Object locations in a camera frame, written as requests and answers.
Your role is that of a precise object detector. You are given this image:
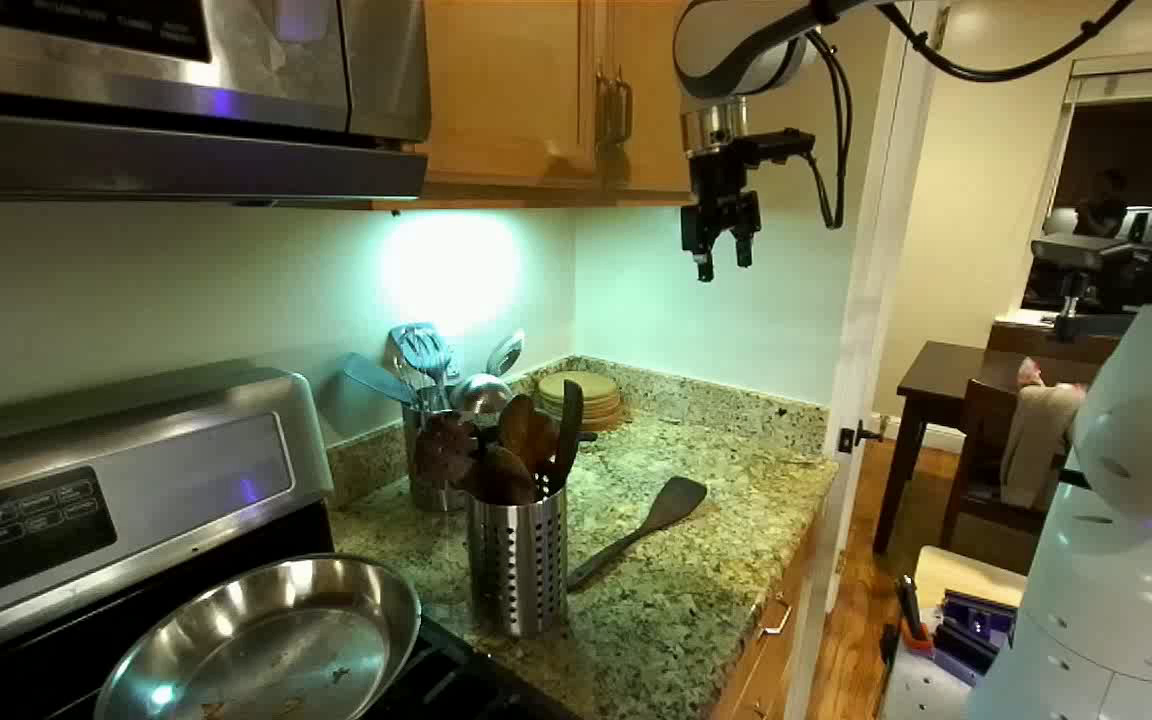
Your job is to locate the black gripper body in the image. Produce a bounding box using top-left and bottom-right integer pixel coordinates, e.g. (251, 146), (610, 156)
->
(676, 133), (769, 257)

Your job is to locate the dark wooden spatula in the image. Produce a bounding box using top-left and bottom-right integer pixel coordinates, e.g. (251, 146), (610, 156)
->
(564, 474), (710, 597)

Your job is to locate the perforated steel utensil holder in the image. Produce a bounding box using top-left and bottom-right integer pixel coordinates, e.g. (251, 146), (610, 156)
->
(465, 476), (574, 646)

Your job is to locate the blue slotted spatula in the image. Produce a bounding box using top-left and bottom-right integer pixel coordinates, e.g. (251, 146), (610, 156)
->
(383, 322), (458, 392)

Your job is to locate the brown wooden utensil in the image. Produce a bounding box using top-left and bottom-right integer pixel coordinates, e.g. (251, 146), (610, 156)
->
(415, 407), (481, 496)

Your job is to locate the round wooden trivet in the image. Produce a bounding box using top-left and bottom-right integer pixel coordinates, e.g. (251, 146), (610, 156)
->
(526, 366), (635, 439)

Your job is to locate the black door latch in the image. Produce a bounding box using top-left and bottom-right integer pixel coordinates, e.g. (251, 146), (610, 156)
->
(833, 418), (877, 462)

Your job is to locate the steel spoon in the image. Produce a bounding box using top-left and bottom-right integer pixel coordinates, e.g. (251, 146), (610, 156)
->
(481, 330), (526, 384)

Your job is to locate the dark wooden table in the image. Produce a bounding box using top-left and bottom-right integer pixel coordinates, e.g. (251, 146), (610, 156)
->
(869, 336), (995, 561)

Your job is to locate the dark wooden spoon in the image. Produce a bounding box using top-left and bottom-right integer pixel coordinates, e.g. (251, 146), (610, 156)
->
(493, 392), (560, 504)

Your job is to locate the steel ladle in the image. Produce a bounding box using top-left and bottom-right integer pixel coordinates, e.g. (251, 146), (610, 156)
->
(452, 373), (514, 431)

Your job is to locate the dark wooden chair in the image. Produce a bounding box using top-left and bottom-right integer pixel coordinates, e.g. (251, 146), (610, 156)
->
(937, 348), (1086, 551)

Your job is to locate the dark background appliance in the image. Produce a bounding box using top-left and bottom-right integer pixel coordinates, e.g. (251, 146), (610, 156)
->
(1018, 197), (1152, 339)

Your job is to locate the beige cloth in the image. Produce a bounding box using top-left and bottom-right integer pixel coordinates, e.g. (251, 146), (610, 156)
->
(995, 357), (1093, 515)

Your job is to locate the light blue turner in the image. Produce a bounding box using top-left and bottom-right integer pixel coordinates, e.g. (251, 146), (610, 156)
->
(332, 348), (415, 407)

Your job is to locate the wooden base cabinet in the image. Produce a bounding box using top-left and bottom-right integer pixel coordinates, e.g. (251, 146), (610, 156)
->
(702, 514), (834, 720)

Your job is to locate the red black tool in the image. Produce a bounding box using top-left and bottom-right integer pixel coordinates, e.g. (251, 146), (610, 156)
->
(891, 571), (938, 660)

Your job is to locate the purple lit device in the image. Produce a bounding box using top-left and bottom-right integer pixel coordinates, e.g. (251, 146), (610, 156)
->
(930, 589), (1022, 671)

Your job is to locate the white robot cart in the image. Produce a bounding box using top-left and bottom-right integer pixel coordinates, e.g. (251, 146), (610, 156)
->
(877, 539), (1033, 720)

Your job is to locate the steel frying pan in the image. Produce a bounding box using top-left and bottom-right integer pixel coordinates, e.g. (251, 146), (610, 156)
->
(92, 551), (428, 720)

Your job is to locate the stainless steel microwave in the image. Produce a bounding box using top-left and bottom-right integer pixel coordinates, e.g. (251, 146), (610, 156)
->
(0, 0), (436, 208)

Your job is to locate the stainless steel stove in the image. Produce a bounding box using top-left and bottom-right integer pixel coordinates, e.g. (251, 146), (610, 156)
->
(0, 360), (585, 720)

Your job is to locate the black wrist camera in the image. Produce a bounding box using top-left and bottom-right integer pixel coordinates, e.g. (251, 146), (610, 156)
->
(733, 123), (823, 170)

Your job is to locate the metal cabinet handle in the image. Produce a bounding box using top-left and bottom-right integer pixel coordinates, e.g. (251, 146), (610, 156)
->
(610, 71), (635, 156)

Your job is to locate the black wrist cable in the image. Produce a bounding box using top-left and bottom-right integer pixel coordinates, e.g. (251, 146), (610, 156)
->
(797, 23), (864, 235)

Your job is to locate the wooden wall cabinet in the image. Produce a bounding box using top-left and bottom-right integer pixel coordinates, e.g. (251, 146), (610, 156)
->
(413, 0), (715, 213)

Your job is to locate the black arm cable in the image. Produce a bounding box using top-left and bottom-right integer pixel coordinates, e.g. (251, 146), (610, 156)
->
(870, 0), (1135, 88)

